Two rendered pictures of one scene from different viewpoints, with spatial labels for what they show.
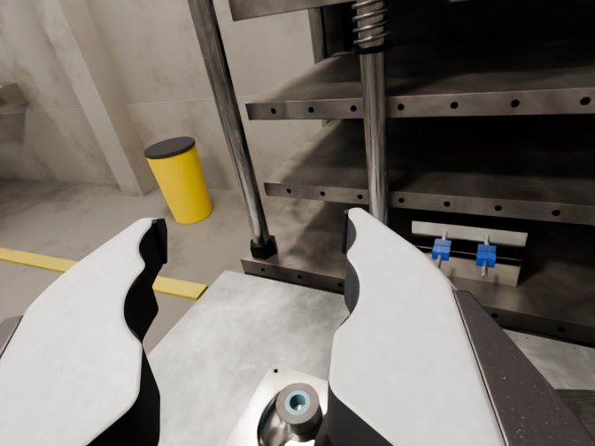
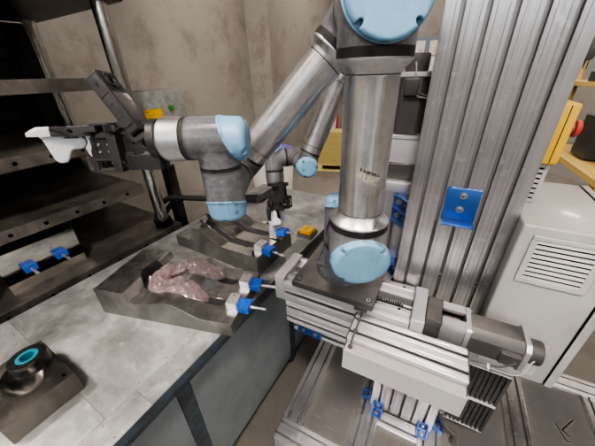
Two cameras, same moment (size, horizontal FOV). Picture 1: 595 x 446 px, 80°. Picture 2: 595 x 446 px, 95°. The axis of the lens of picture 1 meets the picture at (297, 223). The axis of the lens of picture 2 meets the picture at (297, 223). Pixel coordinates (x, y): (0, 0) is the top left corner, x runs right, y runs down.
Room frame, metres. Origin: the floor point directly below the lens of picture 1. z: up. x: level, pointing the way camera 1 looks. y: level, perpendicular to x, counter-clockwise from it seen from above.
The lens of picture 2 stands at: (-0.33, 0.53, 1.54)
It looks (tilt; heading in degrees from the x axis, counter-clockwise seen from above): 29 degrees down; 270
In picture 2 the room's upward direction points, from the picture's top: 2 degrees counter-clockwise
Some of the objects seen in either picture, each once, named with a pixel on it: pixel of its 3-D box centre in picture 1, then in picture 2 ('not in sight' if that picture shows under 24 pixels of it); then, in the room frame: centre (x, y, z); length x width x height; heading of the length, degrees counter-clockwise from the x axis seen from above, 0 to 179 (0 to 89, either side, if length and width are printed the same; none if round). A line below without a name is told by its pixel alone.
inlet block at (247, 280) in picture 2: not in sight; (258, 284); (-0.19, -0.24, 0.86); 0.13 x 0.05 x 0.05; 166
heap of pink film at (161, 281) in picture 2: not in sight; (183, 275); (0.09, -0.26, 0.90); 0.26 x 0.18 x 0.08; 166
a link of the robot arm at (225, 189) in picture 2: not in sight; (227, 188); (-0.19, 0.01, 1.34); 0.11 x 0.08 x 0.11; 88
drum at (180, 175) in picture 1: (182, 181); not in sight; (2.93, 0.92, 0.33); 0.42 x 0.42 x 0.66
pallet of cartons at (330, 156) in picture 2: not in sight; (350, 148); (-1.34, -4.37, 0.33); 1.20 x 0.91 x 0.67; 154
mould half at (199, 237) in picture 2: not in sight; (232, 233); (-0.02, -0.60, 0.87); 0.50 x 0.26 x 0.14; 149
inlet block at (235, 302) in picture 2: not in sight; (247, 306); (-0.16, -0.14, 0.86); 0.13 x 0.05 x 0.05; 166
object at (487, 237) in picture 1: (470, 206); (20, 244); (0.94, -0.55, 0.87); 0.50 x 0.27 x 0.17; 149
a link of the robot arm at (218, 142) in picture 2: not in sight; (217, 140); (-0.20, 0.03, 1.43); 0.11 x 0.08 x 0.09; 178
